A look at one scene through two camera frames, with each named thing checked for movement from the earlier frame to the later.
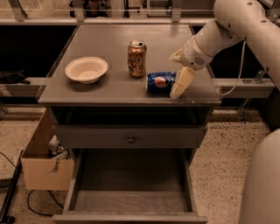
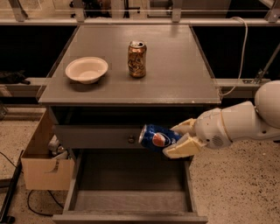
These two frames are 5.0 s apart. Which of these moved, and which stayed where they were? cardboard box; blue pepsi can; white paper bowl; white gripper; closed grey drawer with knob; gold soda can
Moved: white gripper; blue pepsi can
Stayed: white paper bowl; cardboard box; gold soda can; closed grey drawer with knob
